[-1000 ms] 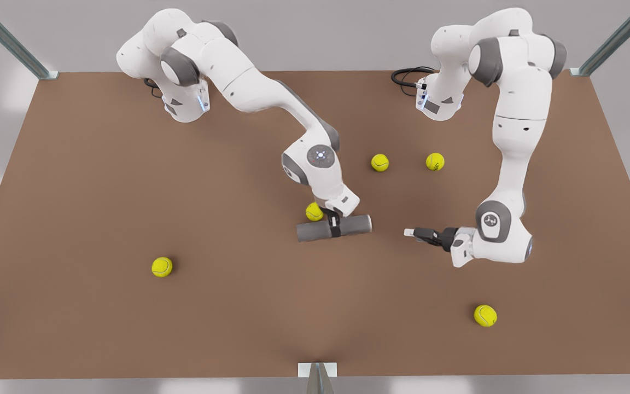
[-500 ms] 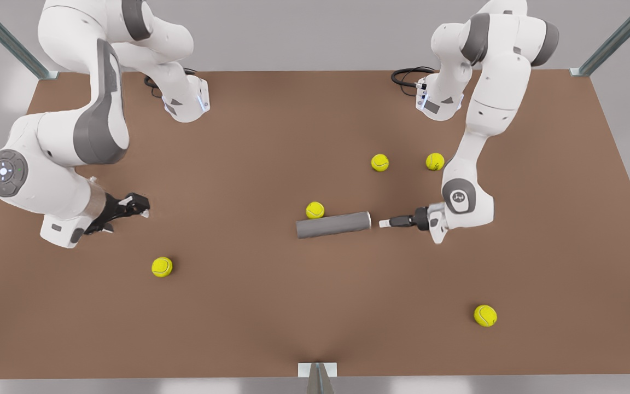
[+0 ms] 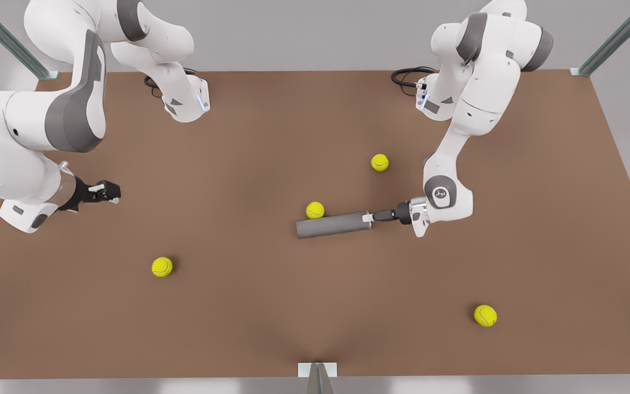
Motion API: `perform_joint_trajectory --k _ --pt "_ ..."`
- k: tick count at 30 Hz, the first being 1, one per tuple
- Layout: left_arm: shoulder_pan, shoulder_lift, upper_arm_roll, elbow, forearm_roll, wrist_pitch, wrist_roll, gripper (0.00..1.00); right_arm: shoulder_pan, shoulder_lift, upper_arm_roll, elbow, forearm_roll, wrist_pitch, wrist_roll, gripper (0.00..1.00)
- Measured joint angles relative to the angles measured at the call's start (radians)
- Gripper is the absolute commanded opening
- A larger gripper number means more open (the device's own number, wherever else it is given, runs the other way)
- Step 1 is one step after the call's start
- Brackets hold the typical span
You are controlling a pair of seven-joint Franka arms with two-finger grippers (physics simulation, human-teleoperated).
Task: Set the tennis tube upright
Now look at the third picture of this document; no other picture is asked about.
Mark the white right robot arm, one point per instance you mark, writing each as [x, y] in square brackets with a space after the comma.
[36, 117]

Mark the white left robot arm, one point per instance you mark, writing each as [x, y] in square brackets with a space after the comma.
[476, 82]

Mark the yellow tennis ball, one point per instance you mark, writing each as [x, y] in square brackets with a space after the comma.
[380, 162]
[162, 267]
[485, 316]
[315, 210]

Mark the grey tennis ball tube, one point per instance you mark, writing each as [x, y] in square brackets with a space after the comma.
[332, 225]

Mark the silver frame post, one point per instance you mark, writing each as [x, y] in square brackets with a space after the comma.
[9, 38]
[618, 37]
[318, 378]

